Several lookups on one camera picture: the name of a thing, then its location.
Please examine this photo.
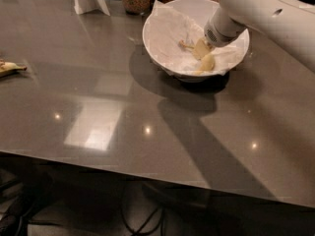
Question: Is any black cable under table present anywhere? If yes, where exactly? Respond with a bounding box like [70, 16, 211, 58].
[119, 180, 166, 236]

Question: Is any banana at left edge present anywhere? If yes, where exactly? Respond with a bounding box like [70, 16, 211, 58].
[0, 60, 27, 78]

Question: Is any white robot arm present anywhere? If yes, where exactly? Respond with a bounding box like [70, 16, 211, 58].
[204, 0, 315, 72]

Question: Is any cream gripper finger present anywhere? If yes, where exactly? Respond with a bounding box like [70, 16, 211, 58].
[192, 37, 212, 60]
[200, 53, 215, 72]

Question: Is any yellow banana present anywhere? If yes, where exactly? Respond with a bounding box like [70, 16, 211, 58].
[179, 38, 215, 75]

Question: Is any white bowl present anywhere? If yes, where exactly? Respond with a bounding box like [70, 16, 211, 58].
[142, 0, 251, 84]

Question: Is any white paper towel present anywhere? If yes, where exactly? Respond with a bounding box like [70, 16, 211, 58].
[144, 0, 247, 77]

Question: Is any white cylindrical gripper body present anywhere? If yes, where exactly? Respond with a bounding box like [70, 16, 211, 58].
[204, 7, 246, 47]

